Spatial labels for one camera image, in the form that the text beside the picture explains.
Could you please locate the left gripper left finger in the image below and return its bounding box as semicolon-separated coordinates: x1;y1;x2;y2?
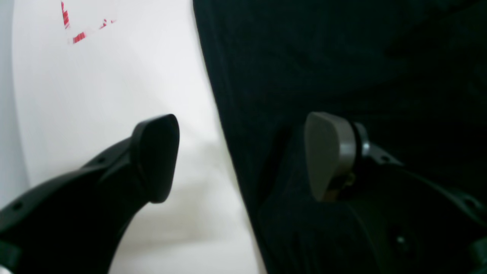
0;114;180;274

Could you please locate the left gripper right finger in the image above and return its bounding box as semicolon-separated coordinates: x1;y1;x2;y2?
304;112;486;274

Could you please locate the black T-shirt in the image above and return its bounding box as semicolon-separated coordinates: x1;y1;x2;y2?
193;0;486;274

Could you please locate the red tape rectangle marking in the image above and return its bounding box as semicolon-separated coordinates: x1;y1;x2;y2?
61;0;119;45

